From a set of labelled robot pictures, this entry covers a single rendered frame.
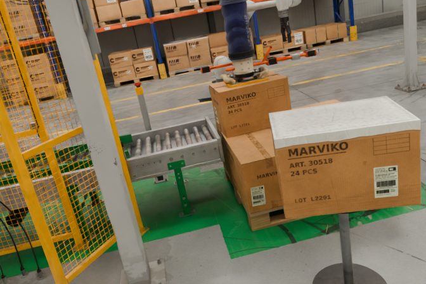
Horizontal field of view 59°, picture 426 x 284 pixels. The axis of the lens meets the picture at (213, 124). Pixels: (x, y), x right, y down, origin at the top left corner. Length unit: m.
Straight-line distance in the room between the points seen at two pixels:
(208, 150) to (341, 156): 1.52
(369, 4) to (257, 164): 10.94
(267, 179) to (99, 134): 1.22
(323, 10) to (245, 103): 9.64
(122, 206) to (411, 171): 1.54
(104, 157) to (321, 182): 1.19
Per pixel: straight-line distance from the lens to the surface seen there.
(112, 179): 2.27
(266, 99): 3.18
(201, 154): 3.04
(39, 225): 2.52
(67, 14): 2.11
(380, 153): 1.77
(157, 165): 3.04
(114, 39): 11.69
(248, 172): 2.67
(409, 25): 5.89
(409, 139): 1.78
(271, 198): 2.81
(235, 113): 3.13
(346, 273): 2.29
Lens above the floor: 1.61
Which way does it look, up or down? 17 degrees down
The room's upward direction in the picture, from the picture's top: 11 degrees counter-clockwise
